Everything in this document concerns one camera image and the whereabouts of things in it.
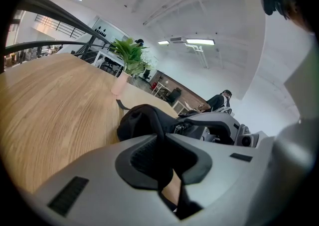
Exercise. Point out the black duffel bag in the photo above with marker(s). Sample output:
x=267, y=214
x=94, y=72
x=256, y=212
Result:
x=142, y=123

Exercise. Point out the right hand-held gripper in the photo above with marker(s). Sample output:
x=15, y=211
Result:
x=245, y=140

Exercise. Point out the white-legged table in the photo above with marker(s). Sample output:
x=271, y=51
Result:
x=162, y=85

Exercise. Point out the pink vase with flowers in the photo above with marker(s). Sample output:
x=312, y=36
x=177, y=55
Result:
x=120, y=83

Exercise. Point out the person's beige shirt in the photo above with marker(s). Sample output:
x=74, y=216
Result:
x=306, y=78

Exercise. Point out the ceiling air conditioner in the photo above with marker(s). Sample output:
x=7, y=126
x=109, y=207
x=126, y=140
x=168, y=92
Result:
x=178, y=39

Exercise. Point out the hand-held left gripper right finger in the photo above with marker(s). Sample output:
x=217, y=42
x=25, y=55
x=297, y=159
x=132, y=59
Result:
x=231, y=175

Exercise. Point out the dark stair railing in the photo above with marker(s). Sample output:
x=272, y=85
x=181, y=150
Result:
x=57, y=12

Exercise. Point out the long ceiling tube light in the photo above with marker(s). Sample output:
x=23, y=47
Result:
x=200, y=42

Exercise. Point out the white board with black dots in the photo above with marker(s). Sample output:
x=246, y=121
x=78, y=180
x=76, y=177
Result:
x=103, y=27

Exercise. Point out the white table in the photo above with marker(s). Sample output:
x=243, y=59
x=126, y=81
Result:
x=101, y=57

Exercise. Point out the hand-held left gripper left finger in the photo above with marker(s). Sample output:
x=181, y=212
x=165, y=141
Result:
x=94, y=170

